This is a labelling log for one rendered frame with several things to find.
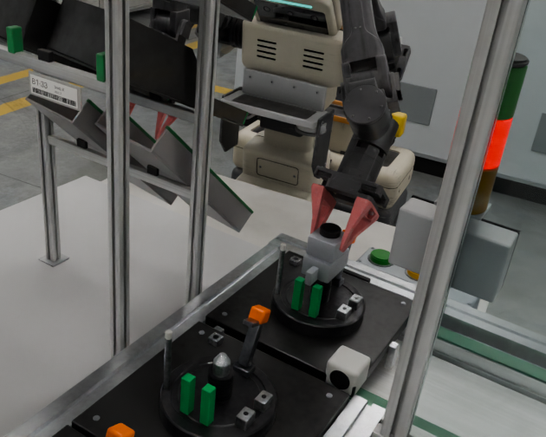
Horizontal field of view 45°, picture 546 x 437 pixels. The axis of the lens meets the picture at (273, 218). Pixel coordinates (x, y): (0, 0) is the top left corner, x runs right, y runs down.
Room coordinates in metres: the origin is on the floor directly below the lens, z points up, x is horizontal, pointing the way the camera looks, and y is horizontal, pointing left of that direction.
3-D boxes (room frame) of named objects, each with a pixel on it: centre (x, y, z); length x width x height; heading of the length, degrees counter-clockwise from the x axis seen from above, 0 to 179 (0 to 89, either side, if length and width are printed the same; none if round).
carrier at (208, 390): (0.59, 0.04, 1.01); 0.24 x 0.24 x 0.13; 62
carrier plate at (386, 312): (0.81, -0.08, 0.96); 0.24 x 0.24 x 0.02; 62
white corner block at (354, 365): (0.68, -0.12, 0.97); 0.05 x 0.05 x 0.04; 62
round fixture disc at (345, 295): (0.81, -0.08, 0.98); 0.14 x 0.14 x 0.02
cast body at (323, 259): (0.80, -0.08, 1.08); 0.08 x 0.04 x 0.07; 152
